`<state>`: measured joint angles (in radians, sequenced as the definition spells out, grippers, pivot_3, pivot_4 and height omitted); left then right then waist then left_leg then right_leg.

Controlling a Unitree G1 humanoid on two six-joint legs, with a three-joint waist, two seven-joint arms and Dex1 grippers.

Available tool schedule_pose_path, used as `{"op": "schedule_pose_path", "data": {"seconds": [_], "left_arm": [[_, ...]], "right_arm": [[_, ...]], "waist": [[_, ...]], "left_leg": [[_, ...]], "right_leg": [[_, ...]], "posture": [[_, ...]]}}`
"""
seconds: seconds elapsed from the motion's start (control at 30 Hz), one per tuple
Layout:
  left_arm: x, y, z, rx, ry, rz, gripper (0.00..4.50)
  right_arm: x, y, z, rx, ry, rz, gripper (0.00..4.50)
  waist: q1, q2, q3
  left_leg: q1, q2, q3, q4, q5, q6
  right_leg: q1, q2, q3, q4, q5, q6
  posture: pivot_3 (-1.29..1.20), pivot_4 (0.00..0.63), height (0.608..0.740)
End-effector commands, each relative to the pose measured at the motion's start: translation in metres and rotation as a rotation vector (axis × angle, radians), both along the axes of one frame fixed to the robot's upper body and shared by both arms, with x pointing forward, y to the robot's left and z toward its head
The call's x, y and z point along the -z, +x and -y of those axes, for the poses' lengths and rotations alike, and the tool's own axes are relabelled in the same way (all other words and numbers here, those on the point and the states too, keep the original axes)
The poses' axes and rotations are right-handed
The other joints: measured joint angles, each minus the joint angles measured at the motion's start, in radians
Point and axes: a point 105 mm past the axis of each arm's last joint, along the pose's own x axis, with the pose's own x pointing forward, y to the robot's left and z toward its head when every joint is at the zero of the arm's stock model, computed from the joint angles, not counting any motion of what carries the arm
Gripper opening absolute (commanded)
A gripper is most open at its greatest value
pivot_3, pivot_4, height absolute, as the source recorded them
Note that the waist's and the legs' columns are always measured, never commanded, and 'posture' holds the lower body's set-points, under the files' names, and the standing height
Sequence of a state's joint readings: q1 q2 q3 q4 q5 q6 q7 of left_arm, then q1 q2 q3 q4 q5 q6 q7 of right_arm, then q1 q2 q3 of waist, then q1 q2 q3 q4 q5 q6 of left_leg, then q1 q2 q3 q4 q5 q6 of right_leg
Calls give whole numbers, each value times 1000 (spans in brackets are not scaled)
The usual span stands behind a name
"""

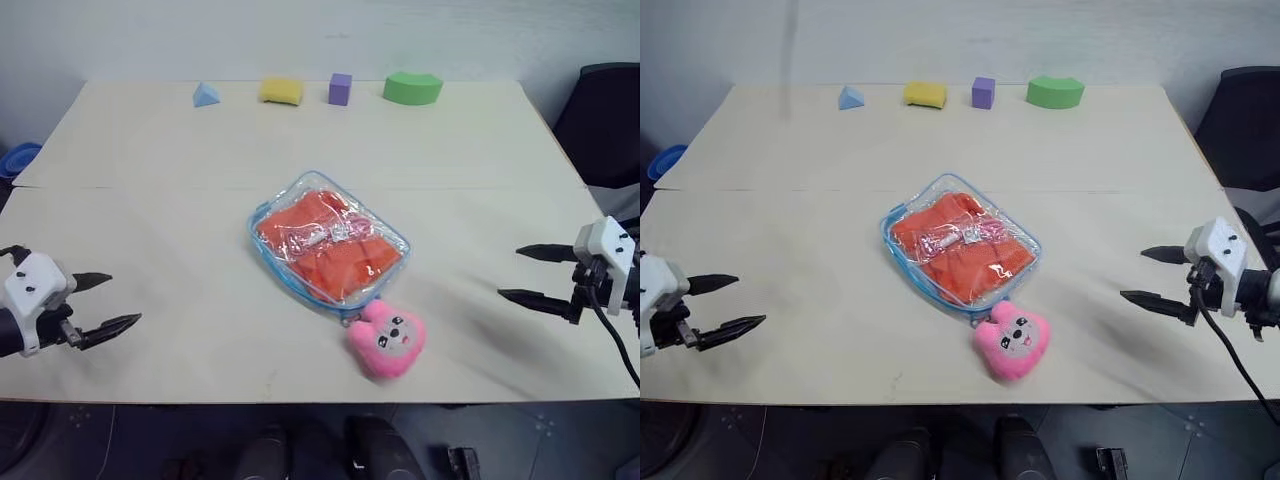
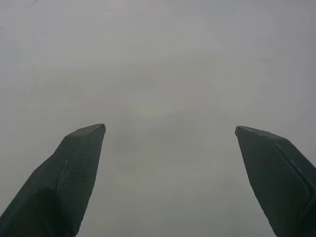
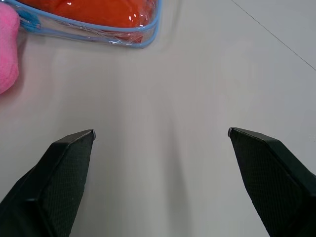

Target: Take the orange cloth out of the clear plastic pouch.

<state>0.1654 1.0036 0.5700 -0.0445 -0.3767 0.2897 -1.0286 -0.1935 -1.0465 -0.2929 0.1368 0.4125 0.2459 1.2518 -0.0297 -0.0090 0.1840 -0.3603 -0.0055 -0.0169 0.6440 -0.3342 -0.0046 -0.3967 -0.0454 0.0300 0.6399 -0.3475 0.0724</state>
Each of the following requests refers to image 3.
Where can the blue fleece garment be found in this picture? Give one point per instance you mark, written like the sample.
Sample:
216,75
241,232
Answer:
30,21

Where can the orange fleece garment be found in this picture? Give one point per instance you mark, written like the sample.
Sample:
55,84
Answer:
98,12

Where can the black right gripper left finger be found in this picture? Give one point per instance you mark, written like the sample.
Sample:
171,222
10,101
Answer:
49,187

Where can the clear blue-trimmed zipper bag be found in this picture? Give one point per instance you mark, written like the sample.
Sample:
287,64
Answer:
103,29

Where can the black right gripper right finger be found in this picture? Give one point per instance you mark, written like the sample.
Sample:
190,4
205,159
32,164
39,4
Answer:
274,182

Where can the pink fleece garment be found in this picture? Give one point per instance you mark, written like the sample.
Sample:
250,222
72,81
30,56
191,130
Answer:
7,49

